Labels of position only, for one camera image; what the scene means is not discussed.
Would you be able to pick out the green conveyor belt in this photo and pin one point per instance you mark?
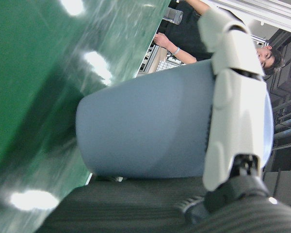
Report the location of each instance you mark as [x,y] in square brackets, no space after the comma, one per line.
[38,97]

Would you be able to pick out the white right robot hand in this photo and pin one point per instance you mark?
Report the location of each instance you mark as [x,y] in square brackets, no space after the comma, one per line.
[235,109]

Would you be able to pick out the light blue cup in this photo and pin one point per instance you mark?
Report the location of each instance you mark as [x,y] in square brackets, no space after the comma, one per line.
[145,121]

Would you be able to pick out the person in black shirt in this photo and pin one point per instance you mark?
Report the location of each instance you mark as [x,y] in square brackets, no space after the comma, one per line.
[184,36]

